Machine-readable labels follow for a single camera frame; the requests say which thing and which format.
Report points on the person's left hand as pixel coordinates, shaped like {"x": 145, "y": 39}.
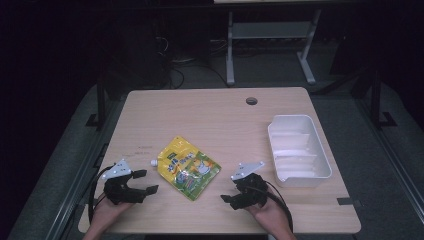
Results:
{"x": 104, "y": 213}

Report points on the white plastic container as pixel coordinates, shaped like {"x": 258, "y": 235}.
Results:
{"x": 300, "y": 150}

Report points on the yellow spouted drink pouch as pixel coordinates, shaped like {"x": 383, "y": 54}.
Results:
{"x": 186, "y": 170}

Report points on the black metal stand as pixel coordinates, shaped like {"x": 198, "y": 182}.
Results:
{"x": 376, "y": 100}
{"x": 100, "y": 103}

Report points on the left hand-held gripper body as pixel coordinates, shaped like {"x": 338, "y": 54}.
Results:
{"x": 115, "y": 170}

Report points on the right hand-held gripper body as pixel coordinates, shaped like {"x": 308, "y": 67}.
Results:
{"x": 251, "y": 190}

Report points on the white metal desk frame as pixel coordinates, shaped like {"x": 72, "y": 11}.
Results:
{"x": 271, "y": 30}

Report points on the aluminium floor rail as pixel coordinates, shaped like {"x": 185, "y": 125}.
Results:
{"x": 80, "y": 173}
{"x": 393, "y": 160}

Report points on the black tape strip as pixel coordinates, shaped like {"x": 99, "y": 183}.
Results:
{"x": 345, "y": 201}

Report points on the person's right hand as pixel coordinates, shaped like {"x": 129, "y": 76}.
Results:
{"x": 271, "y": 216}

